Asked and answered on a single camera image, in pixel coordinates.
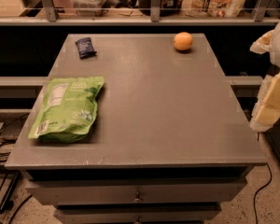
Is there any grey lower drawer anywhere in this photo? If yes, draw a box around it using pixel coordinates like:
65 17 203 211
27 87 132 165
54 205 220 224

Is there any black cable bundle left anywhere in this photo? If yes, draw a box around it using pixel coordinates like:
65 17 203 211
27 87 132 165
0 113 30 224

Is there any grey upper drawer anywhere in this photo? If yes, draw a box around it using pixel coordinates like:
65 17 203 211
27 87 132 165
26 178 246 206

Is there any orange fruit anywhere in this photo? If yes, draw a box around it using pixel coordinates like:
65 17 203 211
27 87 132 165
174 32 193 51

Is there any grey metal shelf rail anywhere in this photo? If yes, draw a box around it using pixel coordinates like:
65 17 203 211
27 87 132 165
0 0 280 26

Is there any dark blue rxbar wrapper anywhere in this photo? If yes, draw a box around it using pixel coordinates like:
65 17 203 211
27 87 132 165
76 37 96 59

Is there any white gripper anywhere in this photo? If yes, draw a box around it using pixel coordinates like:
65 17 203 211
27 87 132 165
250 22 280 132

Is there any black floor cable right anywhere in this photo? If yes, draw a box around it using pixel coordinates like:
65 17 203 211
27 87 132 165
252 163 273 224

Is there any grey drawer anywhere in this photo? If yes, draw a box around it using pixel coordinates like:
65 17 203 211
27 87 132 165
26 178 246 206
54 205 220 224

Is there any black power adapter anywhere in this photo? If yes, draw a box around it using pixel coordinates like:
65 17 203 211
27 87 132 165
0 119 23 142

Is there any green snack bag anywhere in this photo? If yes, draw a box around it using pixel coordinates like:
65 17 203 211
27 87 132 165
28 77 105 143

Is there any colourful snack bag on shelf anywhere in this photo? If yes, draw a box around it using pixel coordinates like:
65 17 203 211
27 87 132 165
187 0 245 18

